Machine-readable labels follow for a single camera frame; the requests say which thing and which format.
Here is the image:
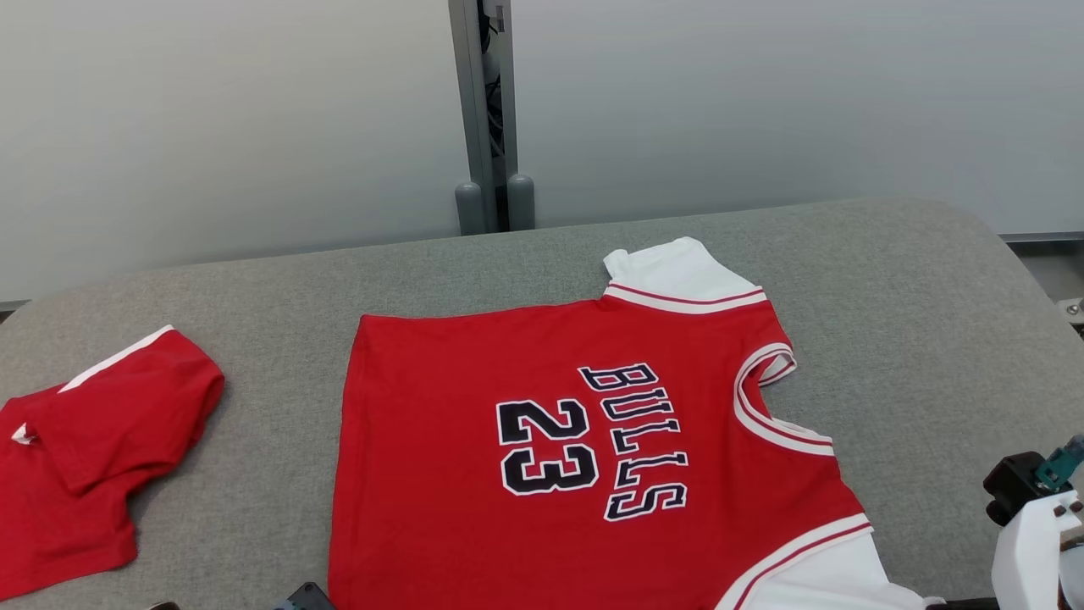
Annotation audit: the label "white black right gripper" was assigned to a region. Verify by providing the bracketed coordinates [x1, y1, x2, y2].
[947, 490, 1084, 610]

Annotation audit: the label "red white Bulls jersey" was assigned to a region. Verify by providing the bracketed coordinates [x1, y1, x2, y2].
[328, 237, 945, 610]

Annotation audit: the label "red shorts with white stripes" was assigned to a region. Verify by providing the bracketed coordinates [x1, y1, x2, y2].
[0, 325, 225, 601]

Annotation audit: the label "right camera cable teal connector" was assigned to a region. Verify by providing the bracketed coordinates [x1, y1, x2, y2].
[1037, 435, 1084, 494]

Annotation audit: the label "grey cylindrical post foot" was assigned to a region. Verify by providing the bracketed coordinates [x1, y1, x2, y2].
[455, 180, 484, 236]
[506, 174, 536, 231]

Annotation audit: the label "grey metal partition post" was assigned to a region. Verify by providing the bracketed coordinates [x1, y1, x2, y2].
[449, 0, 517, 234]

